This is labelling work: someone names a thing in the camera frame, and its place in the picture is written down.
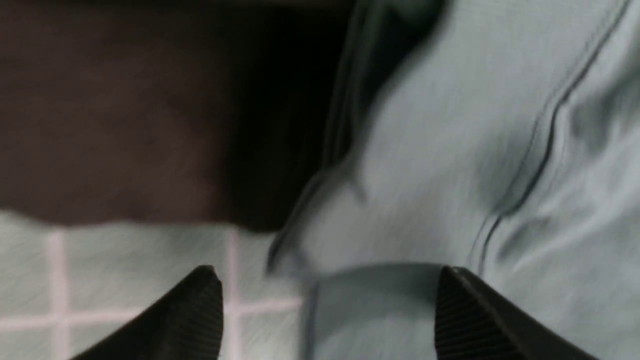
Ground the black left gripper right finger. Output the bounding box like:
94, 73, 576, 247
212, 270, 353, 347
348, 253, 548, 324
434, 266, 592, 360

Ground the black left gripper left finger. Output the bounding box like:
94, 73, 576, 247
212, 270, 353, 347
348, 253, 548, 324
76, 265, 224, 360

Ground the green long sleeve shirt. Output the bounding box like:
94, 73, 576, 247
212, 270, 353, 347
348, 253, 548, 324
267, 0, 640, 360

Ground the green checkered table cloth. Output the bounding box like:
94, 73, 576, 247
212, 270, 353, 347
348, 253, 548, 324
0, 213, 300, 360

